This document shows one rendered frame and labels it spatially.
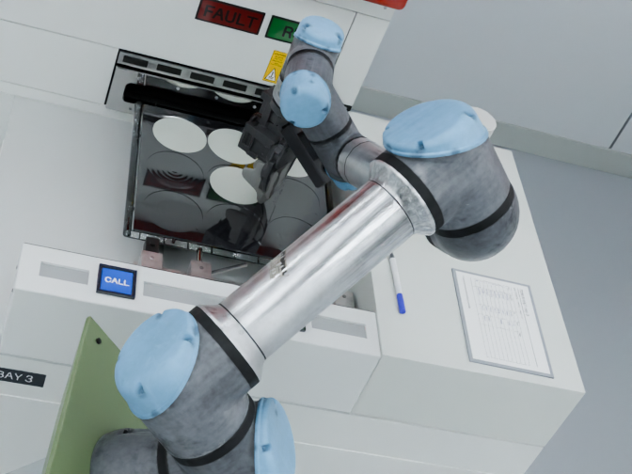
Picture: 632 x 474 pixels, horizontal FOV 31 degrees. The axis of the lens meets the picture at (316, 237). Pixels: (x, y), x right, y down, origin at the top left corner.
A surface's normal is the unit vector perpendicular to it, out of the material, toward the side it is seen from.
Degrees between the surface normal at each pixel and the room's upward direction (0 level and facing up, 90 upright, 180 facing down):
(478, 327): 0
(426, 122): 40
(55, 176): 0
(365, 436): 90
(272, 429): 52
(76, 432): 44
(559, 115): 90
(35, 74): 90
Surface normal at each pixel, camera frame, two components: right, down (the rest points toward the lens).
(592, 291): 0.33, -0.71
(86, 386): 0.89, -0.32
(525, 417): 0.06, 0.67
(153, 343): -0.54, -0.62
